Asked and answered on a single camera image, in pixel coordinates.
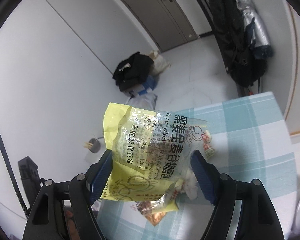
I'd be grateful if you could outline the red white small wrapper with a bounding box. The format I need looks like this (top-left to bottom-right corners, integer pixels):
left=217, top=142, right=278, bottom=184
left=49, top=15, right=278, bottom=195
left=203, top=130, right=216, bottom=159

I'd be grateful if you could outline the yellow bread wrapper bag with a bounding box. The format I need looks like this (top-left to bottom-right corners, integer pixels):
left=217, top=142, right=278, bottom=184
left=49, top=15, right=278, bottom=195
left=101, top=103, right=207, bottom=215

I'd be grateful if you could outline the black cup with sticks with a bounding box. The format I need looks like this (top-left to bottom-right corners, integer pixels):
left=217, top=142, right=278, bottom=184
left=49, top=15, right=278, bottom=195
left=84, top=138, right=101, bottom=153

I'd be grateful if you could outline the teal plaid tablecloth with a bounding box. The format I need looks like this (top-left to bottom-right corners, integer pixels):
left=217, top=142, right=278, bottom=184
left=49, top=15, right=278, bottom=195
left=97, top=92, right=298, bottom=239

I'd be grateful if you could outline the blue cardboard box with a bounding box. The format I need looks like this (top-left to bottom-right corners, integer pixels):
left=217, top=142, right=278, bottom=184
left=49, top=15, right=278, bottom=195
left=128, top=75, right=157, bottom=96

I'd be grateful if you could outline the black hanging coat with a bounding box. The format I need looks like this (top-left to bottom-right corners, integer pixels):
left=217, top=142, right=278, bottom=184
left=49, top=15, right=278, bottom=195
left=209, top=0, right=267, bottom=88

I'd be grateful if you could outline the beige tote bag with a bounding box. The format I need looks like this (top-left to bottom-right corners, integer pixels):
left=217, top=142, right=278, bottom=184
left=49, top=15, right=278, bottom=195
left=148, top=50, right=171, bottom=76

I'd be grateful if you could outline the silver folded umbrella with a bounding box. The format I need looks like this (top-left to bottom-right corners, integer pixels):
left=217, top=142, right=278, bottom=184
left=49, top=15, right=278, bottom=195
left=236, top=0, right=274, bottom=60

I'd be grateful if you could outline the grey brown door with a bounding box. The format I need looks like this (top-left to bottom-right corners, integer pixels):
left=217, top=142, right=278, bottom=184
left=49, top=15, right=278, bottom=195
left=120, top=0, right=198, bottom=52

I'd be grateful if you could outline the black cable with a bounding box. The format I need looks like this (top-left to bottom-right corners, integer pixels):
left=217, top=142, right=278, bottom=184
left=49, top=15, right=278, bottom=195
left=0, top=112, right=31, bottom=218

